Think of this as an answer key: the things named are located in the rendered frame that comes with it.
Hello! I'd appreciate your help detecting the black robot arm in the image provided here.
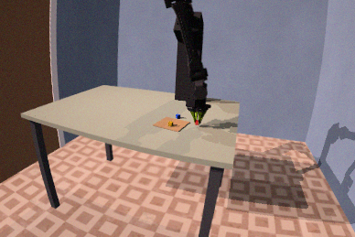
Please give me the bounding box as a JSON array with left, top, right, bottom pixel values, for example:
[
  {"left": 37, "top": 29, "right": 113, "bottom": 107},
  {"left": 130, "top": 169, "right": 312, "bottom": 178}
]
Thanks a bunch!
[{"left": 164, "top": 0, "right": 208, "bottom": 112}]

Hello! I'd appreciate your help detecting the orange mat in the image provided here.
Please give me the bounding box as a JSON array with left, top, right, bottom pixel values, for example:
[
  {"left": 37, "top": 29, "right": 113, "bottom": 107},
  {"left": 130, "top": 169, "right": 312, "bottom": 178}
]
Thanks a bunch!
[{"left": 153, "top": 117, "right": 190, "bottom": 132}]

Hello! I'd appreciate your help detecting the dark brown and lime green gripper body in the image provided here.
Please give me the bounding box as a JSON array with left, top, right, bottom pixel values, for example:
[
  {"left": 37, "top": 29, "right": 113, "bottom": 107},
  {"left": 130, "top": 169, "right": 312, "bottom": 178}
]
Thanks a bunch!
[{"left": 196, "top": 104, "right": 211, "bottom": 113}]

